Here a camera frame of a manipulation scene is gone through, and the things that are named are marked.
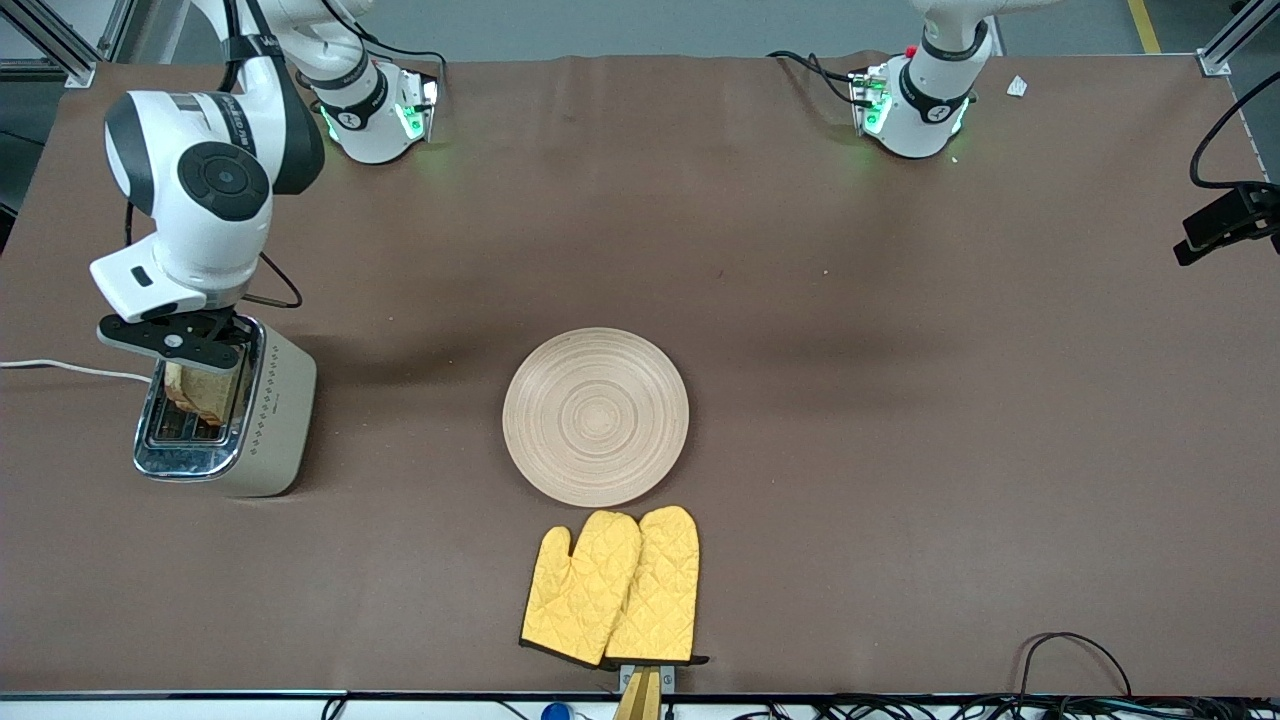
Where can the white paper scrap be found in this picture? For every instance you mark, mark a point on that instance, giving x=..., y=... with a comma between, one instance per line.
x=1017, y=86

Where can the round wooden plate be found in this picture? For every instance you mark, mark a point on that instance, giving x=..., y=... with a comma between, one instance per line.
x=595, y=420

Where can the blue round object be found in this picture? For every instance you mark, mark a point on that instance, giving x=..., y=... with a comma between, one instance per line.
x=555, y=713

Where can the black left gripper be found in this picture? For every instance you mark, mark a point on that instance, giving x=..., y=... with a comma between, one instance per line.
x=1269, y=206

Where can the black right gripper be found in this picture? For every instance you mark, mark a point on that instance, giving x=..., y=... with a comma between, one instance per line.
x=222, y=324

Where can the green lit base connector plate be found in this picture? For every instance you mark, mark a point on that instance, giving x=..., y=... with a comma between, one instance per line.
x=870, y=100
x=418, y=105

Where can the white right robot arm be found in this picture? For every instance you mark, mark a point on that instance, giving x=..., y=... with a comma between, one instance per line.
x=200, y=240

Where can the aluminium frame profile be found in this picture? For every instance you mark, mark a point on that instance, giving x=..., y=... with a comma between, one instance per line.
x=1225, y=45
x=80, y=72

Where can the yellow quilted oven mitt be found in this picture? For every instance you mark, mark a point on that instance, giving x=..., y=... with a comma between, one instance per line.
x=580, y=590
x=660, y=590

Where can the brown bread slice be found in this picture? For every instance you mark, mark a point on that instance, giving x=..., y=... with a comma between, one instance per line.
x=205, y=395

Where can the wooden stick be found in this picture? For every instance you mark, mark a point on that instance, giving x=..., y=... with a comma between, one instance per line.
x=638, y=700

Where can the brown table cover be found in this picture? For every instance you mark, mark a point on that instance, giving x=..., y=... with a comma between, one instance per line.
x=850, y=250

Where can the grey metal bracket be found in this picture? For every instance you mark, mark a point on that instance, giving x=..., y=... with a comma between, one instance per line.
x=667, y=680

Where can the beige chrome two-slot toaster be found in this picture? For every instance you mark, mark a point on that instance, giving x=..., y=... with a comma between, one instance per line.
x=270, y=430

